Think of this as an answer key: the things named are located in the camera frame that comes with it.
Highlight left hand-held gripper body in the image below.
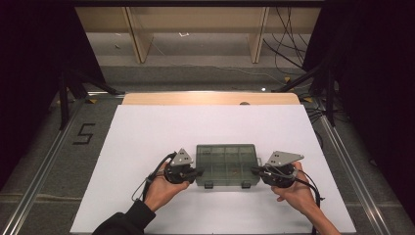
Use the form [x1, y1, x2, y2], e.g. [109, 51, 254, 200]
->
[162, 148, 200, 185]

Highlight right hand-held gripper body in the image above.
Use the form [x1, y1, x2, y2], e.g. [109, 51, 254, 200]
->
[258, 150, 305, 189]

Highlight person's right hand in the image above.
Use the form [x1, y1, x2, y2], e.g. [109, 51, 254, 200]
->
[270, 162, 318, 217]

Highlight person's left hand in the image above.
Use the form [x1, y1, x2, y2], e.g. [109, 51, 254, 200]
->
[143, 169, 191, 213]

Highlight wooden table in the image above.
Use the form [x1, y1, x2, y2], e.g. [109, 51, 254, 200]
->
[121, 91, 301, 107]

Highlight black metal stand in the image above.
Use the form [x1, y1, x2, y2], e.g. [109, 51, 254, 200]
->
[272, 53, 338, 127]
[58, 68, 125, 132]

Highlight beige wooden desk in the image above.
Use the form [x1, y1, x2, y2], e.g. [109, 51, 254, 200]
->
[74, 6, 323, 65]

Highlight left hand-held gripper cable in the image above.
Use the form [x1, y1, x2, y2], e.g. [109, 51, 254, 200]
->
[130, 151, 178, 203]

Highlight hand-held gripper cable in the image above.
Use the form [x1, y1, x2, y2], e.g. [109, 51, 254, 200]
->
[295, 168, 326, 235]
[130, 151, 178, 203]

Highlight right hand-held gripper cable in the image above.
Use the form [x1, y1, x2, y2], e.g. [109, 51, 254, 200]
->
[295, 168, 326, 235]

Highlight metal floor rail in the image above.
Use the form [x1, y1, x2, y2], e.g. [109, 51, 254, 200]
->
[0, 91, 125, 235]
[316, 113, 394, 235]

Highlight black power cable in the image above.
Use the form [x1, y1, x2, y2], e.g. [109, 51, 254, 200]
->
[273, 6, 309, 70]
[262, 38, 306, 71]

